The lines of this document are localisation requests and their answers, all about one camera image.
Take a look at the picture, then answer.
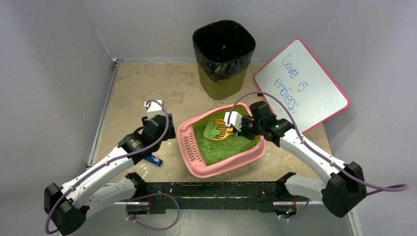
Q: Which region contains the yellow litter scoop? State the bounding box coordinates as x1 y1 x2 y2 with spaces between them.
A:
209 118 234 141

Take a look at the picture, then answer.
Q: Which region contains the green litter clump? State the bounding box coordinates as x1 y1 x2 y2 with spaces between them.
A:
203 119 220 139

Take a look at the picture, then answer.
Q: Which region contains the pink and green litter box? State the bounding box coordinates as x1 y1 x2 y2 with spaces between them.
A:
177 104 267 178

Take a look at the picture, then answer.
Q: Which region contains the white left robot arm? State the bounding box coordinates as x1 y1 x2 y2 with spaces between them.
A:
43 113 176 236

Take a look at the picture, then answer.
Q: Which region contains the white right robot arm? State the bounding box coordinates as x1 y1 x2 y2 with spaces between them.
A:
231 101 367 218

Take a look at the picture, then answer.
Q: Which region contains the green cat litter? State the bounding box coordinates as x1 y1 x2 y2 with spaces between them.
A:
193 119 260 166

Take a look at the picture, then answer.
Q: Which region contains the blue and black stapler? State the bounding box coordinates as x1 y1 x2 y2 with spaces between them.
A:
144 155 163 167

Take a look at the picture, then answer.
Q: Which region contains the olive green trash bin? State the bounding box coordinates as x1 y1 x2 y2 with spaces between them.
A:
197 64 248 100

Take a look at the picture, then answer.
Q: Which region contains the pink framed whiteboard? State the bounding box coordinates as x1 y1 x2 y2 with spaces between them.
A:
254 39 350 133

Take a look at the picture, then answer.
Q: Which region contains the black trash bag liner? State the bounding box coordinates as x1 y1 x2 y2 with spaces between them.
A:
192 20 256 82

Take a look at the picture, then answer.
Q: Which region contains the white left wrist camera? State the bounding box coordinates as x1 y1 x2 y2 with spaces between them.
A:
144 102 165 119

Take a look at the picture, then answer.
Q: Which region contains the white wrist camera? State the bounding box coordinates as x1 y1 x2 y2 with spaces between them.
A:
144 102 165 119
224 111 243 132

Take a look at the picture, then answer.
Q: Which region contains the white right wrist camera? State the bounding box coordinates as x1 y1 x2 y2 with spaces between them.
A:
224 111 243 132

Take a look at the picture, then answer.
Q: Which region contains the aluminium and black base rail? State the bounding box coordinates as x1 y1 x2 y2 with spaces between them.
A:
66 181 356 216

